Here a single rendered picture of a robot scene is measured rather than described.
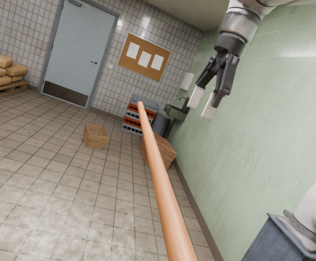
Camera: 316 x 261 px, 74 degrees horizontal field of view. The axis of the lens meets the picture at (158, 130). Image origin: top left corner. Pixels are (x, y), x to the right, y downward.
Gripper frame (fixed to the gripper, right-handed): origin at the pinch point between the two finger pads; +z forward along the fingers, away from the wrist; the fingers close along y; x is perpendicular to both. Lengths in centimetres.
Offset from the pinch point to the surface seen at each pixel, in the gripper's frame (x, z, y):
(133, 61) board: 14, -8, 434
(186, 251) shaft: 10.9, 10.8, -40.5
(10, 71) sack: 212, 94, 364
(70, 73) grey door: 130, 69, 433
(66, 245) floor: 20, 132, 68
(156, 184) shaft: 12.0, 12.0, -26.7
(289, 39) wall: -111, -83, 143
